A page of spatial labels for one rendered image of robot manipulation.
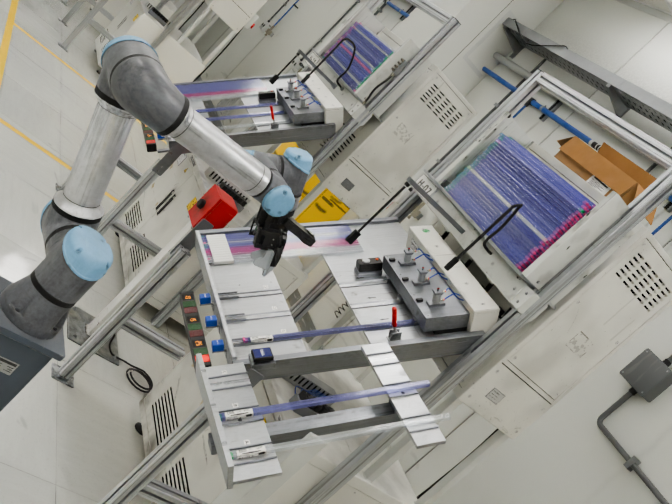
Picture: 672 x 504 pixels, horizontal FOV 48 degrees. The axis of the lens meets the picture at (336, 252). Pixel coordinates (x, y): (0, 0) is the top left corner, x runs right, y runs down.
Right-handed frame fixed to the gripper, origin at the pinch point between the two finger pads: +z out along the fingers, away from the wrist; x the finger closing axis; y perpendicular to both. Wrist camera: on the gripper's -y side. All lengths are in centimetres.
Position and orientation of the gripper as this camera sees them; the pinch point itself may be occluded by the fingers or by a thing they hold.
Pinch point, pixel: (267, 271)
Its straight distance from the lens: 204.6
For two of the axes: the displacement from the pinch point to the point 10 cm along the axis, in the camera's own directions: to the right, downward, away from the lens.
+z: -3.3, 8.5, 4.1
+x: 2.9, 5.1, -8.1
